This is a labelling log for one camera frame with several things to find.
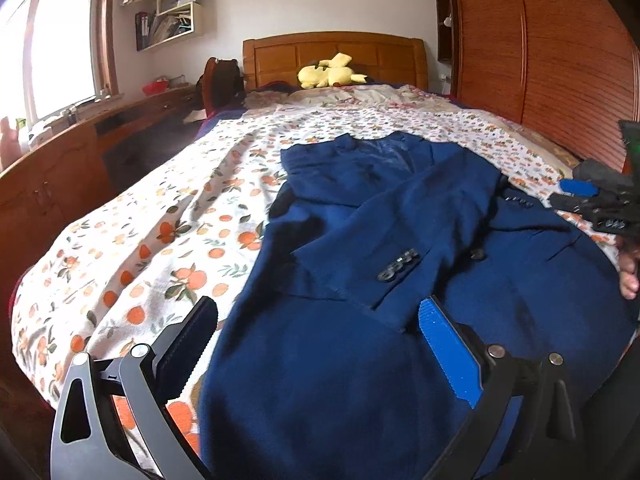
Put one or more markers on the window with brown frame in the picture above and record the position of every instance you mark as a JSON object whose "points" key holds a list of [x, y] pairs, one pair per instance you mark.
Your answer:
{"points": [[55, 54]]}

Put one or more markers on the person's right hand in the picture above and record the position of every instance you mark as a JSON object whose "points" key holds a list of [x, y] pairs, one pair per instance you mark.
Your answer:
{"points": [[628, 267]]}

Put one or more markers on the wooden wardrobe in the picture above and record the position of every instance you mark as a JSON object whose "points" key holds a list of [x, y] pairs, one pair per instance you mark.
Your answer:
{"points": [[567, 69]]}

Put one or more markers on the yellow plush toy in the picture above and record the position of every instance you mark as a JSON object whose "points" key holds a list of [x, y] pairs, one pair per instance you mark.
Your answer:
{"points": [[330, 73]]}

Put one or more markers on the white wall shelf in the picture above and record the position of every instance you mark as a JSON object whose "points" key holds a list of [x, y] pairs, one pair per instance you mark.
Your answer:
{"points": [[157, 22]]}

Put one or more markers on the red bowl on desk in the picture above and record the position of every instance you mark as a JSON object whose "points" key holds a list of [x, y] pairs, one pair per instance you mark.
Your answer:
{"points": [[155, 87]]}

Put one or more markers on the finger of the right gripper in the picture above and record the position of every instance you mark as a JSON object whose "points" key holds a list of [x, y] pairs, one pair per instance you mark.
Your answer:
{"points": [[578, 188]]}

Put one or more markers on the navy blue suit jacket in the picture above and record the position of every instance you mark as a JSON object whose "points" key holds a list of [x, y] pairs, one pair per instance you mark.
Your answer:
{"points": [[321, 370]]}

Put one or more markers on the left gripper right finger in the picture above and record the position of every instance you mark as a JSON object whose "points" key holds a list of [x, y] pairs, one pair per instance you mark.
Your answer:
{"points": [[451, 351]]}

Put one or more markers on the pink bottle on sill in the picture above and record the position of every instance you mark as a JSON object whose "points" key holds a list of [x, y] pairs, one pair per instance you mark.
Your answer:
{"points": [[10, 147]]}

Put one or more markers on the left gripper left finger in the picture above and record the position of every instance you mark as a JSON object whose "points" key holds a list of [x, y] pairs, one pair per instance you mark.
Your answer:
{"points": [[180, 346]]}

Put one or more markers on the orange floral bed sheet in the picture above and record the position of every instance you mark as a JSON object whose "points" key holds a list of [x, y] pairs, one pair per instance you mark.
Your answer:
{"points": [[87, 313]]}

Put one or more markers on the dark backpack on chair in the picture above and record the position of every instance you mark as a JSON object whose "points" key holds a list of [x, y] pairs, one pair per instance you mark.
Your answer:
{"points": [[220, 83]]}

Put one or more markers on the long wooden desk cabinet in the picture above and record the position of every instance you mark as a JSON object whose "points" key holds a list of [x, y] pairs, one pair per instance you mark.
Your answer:
{"points": [[66, 177]]}

